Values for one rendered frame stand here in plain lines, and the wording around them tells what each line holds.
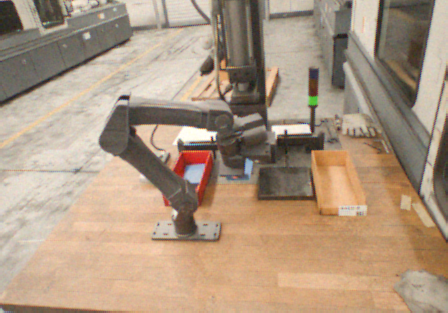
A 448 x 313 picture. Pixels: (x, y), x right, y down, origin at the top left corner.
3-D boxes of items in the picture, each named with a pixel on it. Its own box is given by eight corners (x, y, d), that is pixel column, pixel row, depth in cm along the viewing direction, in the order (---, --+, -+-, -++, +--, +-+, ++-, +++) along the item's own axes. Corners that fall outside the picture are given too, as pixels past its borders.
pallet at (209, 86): (216, 77, 515) (215, 68, 508) (279, 75, 488) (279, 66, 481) (192, 107, 415) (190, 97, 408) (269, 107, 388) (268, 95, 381)
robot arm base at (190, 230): (152, 203, 94) (143, 219, 88) (218, 203, 91) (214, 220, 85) (157, 223, 98) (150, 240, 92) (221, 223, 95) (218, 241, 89)
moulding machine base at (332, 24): (312, 19, 872) (312, -21, 825) (351, 15, 849) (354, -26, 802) (328, 92, 407) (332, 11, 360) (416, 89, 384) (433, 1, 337)
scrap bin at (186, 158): (165, 206, 104) (161, 192, 102) (183, 164, 126) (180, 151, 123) (200, 206, 102) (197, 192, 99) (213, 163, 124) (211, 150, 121)
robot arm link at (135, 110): (230, 98, 81) (103, 89, 74) (237, 111, 73) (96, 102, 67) (223, 141, 86) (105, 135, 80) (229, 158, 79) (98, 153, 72)
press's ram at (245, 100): (215, 125, 113) (203, 39, 99) (225, 97, 135) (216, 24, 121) (266, 123, 110) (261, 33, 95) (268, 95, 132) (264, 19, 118)
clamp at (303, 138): (277, 155, 124) (276, 132, 119) (277, 150, 127) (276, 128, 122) (317, 154, 121) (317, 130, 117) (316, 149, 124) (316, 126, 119)
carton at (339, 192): (319, 217, 93) (320, 196, 89) (311, 169, 115) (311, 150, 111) (366, 217, 91) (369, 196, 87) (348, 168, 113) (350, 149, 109)
